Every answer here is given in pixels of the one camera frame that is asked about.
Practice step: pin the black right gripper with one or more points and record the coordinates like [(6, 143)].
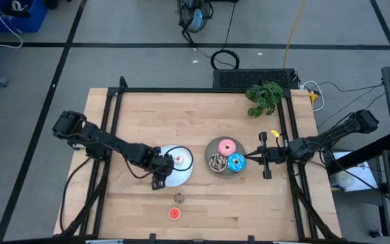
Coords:
[(274, 156)]

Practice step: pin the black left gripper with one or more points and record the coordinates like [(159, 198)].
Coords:
[(159, 166)]

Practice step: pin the small white frosted donut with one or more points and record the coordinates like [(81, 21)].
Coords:
[(179, 160)]

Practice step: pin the large blue frosted donut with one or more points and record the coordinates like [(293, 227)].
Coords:
[(236, 162)]

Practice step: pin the large pink frosted donut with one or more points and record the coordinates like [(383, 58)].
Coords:
[(227, 147)]

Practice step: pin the large chocolate drizzle donut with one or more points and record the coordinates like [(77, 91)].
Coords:
[(218, 162)]

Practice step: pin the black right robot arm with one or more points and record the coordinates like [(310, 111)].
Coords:
[(337, 132)]

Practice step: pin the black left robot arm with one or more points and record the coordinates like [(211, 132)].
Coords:
[(107, 140)]

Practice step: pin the white round plate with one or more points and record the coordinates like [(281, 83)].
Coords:
[(181, 178)]

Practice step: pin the small yellow tag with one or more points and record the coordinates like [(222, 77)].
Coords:
[(275, 133)]

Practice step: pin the small chocolate sprinkle donut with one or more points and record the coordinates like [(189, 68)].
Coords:
[(179, 198)]

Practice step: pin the grey round plate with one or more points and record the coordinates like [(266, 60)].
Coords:
[(212, 145)]

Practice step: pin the small red frosted donut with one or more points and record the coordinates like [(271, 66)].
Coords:
[(174, 213)]

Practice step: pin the green potted plant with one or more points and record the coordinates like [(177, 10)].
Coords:
[(264, 96)]

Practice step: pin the black perforated computer case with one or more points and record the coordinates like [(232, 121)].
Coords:
[(252, 78)]

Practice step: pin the black table edge clamp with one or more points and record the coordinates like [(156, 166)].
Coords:
[(250, 238), (152, 238)]

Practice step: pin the yellow power plug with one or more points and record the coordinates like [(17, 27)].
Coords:
[(313, 97)]

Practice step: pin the white cup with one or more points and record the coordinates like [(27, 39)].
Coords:
[(345, 179)]

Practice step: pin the silver aluminium bar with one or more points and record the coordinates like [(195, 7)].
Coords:
[(103, 242)]

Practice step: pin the white paper sheet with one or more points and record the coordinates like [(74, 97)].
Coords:
[(364, 176)]

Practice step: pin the black desk crossbar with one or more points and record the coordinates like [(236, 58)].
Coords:
[(367, 149)]

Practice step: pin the black caster wheel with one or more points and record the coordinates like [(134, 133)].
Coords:
[(375, 234)]

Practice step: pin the black floor fan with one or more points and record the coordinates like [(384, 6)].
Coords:
[(195, 17)]

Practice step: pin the blue plastic bin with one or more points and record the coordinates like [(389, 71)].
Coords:
[(29, 20)]

